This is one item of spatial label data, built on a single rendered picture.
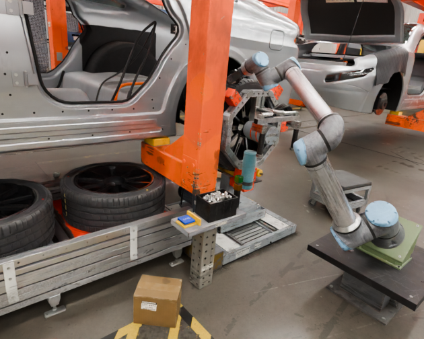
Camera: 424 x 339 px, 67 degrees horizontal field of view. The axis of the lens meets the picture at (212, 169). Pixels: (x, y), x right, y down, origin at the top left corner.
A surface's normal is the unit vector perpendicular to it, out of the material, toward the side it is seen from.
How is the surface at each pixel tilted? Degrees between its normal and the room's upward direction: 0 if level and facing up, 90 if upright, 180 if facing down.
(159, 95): 90
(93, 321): 0
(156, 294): 0
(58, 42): 90
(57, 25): 90
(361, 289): 90
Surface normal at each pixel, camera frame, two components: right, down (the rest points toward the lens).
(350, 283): -0.76, 0.16
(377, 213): -0.40, -0.59
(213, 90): 0.64, 0.32
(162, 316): -0.07, 0.33
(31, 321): 0.08, -0.94
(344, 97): -0.30, 0.51
